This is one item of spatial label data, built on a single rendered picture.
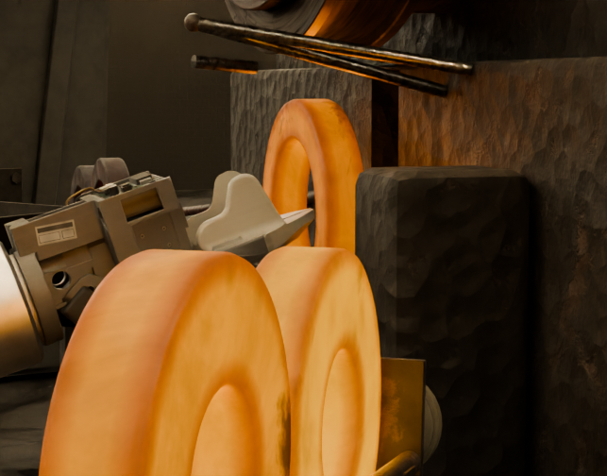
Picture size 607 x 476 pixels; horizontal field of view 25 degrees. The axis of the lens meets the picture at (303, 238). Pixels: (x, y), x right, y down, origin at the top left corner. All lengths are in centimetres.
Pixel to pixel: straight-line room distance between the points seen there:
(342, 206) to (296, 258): 46
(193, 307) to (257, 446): 9
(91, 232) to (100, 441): 55
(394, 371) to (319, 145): 40
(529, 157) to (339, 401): 32
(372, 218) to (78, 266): 20
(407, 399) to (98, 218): 33
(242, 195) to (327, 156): 11
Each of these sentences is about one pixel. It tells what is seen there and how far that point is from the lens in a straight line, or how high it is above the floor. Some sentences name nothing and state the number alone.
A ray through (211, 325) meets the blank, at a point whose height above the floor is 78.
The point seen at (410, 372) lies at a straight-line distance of 69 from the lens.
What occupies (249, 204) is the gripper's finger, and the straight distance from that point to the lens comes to 96.
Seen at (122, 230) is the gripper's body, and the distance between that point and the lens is 93.
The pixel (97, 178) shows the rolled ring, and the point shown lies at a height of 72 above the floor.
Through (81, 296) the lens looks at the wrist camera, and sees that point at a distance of 94.
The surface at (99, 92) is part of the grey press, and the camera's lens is 406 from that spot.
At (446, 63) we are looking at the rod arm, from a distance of 100.
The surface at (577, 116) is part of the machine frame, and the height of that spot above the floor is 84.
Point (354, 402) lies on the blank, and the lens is 65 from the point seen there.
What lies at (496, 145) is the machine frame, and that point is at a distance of 97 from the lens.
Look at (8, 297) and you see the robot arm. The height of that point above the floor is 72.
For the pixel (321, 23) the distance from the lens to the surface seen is 103.
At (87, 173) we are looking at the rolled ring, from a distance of 215.
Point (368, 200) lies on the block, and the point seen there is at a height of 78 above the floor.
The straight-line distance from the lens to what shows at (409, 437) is 69.
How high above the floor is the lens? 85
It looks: 6 degrees down
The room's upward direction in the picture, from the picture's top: straight up
